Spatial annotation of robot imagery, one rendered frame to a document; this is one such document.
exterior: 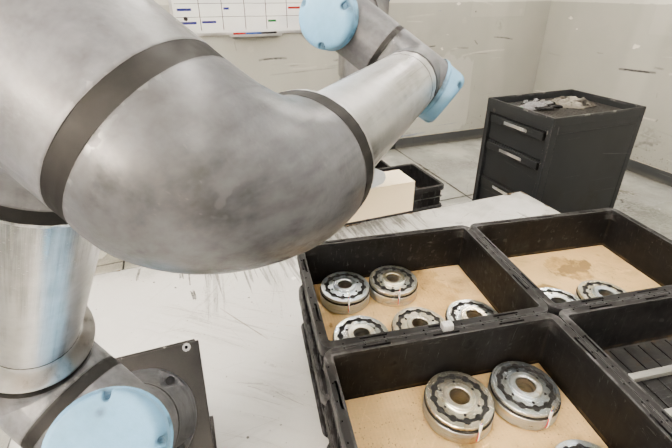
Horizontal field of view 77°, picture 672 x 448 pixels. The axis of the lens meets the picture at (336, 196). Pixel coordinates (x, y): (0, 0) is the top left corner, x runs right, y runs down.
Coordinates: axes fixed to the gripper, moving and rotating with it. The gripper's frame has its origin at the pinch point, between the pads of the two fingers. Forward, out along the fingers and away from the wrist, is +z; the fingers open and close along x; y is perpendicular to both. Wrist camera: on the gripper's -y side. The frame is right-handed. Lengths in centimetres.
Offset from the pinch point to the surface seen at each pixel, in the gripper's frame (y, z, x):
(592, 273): 57, 26, -10
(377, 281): 7.8, 22.7, 1.2
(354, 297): 1.3, 23.0, -1.4
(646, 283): 65, 26, -18
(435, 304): 17.6, 25.8, -6.4
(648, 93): 337, 41, 166
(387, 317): 6.5, 25.9, -6.2
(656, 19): 337, -14, 178
